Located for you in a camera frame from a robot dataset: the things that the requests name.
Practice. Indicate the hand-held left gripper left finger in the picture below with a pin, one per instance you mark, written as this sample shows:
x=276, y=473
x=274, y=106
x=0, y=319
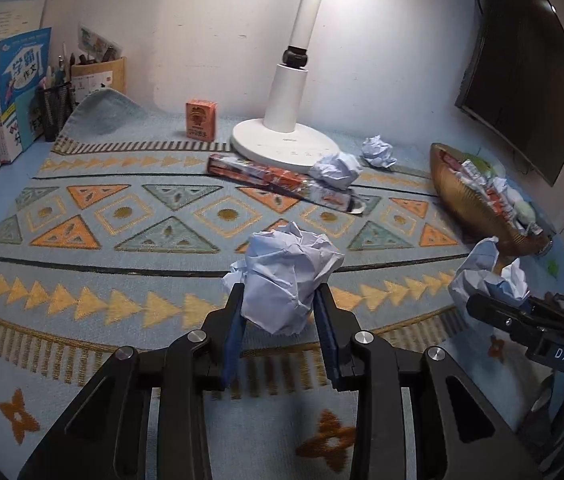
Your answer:
x=232, y=345

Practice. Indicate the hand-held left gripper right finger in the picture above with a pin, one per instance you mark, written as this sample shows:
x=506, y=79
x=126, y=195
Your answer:
x=329, y=340

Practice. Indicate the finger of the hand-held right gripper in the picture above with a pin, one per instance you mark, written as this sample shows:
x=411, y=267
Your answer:
x=496, y=312

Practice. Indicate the white paper ball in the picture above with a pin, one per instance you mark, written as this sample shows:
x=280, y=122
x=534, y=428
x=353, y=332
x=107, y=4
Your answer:
x=284, y=275
x=336, y=170
x=486, y=272
x=378, y=152

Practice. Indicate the woven brown basket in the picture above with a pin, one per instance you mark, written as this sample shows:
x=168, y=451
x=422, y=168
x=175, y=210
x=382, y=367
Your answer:
x=466, y=205

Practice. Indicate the pile of snack packets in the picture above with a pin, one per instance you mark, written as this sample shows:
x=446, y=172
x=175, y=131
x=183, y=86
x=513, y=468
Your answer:
x=481, y=185

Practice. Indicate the long red snack packet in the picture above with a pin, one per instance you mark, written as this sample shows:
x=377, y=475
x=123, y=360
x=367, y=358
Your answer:
x=337, y=200
x=252, y=170

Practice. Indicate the patterned woven table mat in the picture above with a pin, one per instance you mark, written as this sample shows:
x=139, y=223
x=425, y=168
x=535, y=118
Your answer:
x=137, y=240

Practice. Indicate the white desk lamp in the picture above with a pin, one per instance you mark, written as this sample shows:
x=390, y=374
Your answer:
x=287, y=130

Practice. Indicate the small orange box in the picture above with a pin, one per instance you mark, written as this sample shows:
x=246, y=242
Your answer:
x=201, y=120

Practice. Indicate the black flat monitor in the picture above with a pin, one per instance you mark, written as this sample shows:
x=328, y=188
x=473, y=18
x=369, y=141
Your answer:
x=526, y=70

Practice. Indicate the black mesh pen holder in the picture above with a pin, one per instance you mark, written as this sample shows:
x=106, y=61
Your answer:
x=55, y=107

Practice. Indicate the kraft paper storage box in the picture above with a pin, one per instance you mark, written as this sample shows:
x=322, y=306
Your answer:
x=97, y=80

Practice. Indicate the blue cover book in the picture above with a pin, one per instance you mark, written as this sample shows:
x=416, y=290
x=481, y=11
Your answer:
x=24, y=90

